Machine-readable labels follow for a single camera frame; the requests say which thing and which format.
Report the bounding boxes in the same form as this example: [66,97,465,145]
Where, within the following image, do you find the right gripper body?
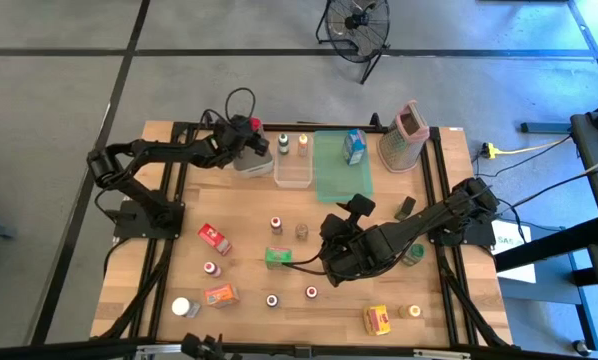
[321,238,368,288]

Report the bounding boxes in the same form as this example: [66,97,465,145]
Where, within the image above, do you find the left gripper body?
[208,130,254,166]

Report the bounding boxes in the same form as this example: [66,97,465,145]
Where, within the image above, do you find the green Apple Jacks cereal box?
[264,246,294,270]

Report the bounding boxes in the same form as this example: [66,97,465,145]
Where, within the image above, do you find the white plastic bin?
[232,124,275,180]

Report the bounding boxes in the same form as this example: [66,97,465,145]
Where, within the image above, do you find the green plastic bin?
[312,129,375,205]

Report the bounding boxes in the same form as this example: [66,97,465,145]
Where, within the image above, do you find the clear plastic bin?
[273,133,314,190]

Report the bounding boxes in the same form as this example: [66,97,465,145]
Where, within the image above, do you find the dark green box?
[393,195,418,223]

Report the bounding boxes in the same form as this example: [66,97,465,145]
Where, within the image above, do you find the yellow box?
[362,304,392,337]

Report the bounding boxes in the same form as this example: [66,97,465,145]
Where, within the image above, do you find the red cereal box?
[196,222,233,257]

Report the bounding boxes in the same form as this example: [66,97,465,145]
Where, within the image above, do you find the orange box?
[203,283,241,309]

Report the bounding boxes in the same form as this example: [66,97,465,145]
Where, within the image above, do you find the black floor fan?
[314,0,393,85]

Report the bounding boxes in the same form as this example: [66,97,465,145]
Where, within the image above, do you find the white paper sheet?
[491,219,537,285]

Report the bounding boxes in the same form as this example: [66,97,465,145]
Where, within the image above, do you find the white-capped spice jar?
[171,296,201,319]

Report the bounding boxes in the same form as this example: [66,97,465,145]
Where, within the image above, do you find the grey metal bar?
[520,121,574,135]

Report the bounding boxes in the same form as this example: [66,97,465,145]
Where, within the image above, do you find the black workbench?
[493,94,598,351]

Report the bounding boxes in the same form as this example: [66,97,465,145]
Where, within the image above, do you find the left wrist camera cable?
[198,87,257,131]

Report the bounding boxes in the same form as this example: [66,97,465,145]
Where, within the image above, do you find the black aluminium table frame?
[96,121,513,360]

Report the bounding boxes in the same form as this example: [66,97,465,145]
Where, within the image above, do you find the pink-handled metal box grater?
[377,98,431,174]

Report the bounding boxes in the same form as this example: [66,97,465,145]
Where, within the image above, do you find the yellow extension cord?
[481,134,575,160]

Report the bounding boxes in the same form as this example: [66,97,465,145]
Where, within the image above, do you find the black floor cable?
[498,164,598,216]

